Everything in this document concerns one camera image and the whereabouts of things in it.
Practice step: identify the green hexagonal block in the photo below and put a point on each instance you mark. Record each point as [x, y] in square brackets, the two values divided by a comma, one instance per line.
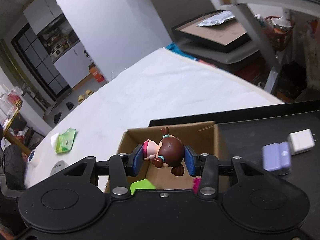
[143, 184]

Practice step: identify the pink figurine toy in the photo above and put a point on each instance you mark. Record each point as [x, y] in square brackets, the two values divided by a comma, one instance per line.
[196, 184]

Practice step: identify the black slipper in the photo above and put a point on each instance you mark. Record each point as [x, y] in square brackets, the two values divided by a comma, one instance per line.
[69, 105]

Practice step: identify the red basket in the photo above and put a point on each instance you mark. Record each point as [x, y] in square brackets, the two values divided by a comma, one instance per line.
[279, 31]

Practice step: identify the black framed board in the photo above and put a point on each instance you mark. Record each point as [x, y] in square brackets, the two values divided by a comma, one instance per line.
[224, 38]

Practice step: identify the grey chair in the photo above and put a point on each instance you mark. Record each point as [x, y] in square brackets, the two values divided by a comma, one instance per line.
[174, 12]

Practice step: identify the silver package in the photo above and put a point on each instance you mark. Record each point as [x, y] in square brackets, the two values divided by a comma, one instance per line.
[217, 19]

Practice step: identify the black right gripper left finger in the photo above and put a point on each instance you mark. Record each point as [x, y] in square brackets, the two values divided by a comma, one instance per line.
[129, 164]

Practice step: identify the white power adapter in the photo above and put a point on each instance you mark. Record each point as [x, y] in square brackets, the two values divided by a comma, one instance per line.
[301, 141]

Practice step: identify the brown haired doll figurine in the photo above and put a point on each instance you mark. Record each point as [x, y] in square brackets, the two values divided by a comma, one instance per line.
[169, 152]

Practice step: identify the brown cardboard box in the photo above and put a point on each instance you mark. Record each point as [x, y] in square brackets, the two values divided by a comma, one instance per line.
[203, 137]

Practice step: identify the purple box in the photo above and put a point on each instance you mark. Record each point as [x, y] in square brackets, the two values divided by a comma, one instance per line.
[277, 158]

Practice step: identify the black tray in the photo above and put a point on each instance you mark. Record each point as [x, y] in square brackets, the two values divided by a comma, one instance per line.
[246, 131]

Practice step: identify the black glass cabinet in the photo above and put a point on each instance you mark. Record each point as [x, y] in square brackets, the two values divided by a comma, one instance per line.
[54, 56]

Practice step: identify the white table cloth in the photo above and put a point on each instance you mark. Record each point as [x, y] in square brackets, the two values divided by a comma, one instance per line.
[160, 85]

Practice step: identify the orange cardboard box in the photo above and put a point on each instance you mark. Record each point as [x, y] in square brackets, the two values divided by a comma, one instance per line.
[96, 74]

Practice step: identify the green wet wipes pack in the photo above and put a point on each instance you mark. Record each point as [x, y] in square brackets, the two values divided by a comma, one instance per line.
[65, 140]

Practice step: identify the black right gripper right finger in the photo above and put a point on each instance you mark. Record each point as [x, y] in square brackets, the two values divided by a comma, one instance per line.
[195, 162]

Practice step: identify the glass side table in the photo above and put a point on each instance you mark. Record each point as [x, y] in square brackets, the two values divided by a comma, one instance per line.
[245, 10]

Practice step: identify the yellow slipper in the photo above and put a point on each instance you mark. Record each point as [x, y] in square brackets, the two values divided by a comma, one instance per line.
[89, 92]
[81, 98]

